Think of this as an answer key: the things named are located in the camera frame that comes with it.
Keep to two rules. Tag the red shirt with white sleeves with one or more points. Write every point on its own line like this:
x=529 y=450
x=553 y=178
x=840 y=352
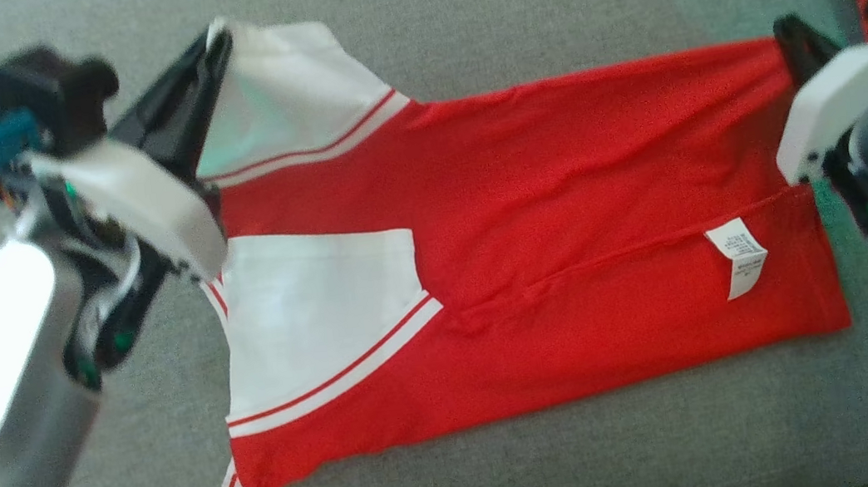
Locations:
x=563 y=201

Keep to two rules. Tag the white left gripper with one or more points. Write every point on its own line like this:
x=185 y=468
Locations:
x=136 y=207

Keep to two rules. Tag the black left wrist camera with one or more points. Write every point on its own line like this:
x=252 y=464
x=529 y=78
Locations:
x=49 y=93

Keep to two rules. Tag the large grey sofa seat cushion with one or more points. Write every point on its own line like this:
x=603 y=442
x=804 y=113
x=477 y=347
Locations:
x=538 y=12

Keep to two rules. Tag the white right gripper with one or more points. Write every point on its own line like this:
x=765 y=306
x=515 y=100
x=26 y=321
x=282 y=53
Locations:
x=841 y=89

